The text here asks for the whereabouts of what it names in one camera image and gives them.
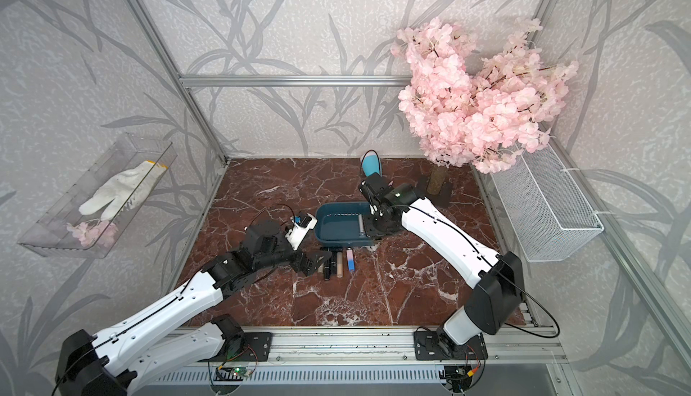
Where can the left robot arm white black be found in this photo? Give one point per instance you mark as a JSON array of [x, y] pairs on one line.
[[123, 358]]

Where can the aluminium front rail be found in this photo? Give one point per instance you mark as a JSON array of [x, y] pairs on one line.
[[293, 346]]

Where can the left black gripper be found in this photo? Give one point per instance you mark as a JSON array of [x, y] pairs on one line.
[[309, 268]]

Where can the clear acrylic wall shelf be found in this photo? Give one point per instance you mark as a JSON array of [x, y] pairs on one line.
[[88, 220]]

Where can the pink flower on shelf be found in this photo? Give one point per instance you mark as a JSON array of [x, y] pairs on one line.
[[94, 233]]

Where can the pink artificial blossom tree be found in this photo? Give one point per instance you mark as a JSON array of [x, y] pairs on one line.
[[487, 119]]

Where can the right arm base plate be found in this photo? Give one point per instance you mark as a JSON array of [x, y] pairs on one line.
[[436, 345]]

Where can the tan lipstick tube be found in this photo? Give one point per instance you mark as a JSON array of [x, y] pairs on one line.
[[340, 264]]

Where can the teal plastic storage box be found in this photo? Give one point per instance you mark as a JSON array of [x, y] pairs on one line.
[[337, 225]]

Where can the circuit board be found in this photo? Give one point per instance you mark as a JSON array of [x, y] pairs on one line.
[[233, 374], [458, 379]]

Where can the white wire mesh basket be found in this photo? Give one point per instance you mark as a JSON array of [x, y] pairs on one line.
[[547, 210]]

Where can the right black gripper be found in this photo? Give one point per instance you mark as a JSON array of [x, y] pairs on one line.
[[368, 230]]

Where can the right circuit board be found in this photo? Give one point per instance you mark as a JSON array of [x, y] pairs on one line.
[[458, 379]]

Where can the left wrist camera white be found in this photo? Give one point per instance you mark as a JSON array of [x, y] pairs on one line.
[[303, 223]]

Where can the blue pink lipstick tube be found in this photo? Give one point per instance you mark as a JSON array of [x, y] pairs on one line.
[[350, 260]]

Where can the white cotton glove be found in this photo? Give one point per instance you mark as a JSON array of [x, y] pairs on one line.
[[124, 191]]

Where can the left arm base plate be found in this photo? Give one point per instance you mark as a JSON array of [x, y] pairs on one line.
[[250, 347]]

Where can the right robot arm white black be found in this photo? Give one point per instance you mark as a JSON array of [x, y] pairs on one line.
[[496, 280]]

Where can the left circuit board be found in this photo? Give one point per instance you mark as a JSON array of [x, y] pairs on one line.
[[233, 374]]

